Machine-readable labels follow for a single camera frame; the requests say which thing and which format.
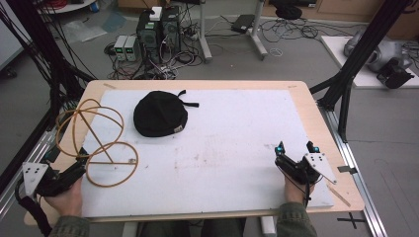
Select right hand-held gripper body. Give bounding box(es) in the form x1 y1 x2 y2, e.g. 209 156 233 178
274 152 338 186

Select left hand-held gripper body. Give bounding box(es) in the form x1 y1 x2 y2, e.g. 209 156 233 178
21 160 87 199

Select wooden hoop hat stand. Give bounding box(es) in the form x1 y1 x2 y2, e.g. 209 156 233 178
54 97 139 189

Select black hat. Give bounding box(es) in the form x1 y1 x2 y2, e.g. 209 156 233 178
132 89 201 138

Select person's right hand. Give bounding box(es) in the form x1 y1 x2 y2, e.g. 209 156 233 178
284 174 316 205

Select person's left hand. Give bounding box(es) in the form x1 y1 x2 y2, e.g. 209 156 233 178
43 177 83 218

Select grey tape strip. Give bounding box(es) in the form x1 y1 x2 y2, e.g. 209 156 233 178
336 165 359 176

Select thin wooden stick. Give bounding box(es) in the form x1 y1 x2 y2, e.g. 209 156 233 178
325 183 352 208

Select white foam mat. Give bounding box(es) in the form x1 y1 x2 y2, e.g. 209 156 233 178
80 88 336 219

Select black tape cross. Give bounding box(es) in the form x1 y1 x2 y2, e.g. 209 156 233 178
336 211 367 230

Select white floor platform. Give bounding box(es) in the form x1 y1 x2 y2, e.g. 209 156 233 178
320 35 419 90

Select black device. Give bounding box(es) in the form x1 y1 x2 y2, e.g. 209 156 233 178
376 56 416 90

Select grey power supply unit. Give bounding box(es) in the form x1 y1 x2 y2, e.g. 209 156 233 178
113 35 128 62
124 35 140 62

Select grey desk leg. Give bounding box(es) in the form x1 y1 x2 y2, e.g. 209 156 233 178
247 0 269 61
197 0 213 64

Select person's legs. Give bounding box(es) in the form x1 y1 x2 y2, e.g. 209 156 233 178
135 216 247 237

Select grey robot shell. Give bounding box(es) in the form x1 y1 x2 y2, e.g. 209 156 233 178
343 29 413 74

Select clear plastic sheet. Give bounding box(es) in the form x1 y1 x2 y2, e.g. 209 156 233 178
61 19 109 44

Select flat black box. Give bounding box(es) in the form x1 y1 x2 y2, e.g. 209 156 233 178
230 13 257 35

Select black computer tower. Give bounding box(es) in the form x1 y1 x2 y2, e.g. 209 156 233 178
135 9 163 64
160 5 183 55

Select black round stool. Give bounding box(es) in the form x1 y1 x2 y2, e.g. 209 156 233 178
274 5 303 21

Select white box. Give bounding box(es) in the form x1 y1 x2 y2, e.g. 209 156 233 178
148 6 163 22

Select aluminium rail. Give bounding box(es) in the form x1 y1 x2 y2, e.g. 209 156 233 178
0 126 57 219
316 100 389 237

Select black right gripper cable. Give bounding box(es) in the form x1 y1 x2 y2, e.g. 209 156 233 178
276 163 313 209

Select black metal frame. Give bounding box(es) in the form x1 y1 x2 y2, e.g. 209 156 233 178
308 0 413 144
0 0 97 196

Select tangle of floor cables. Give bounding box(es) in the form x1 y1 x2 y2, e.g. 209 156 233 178
104 39 206 81

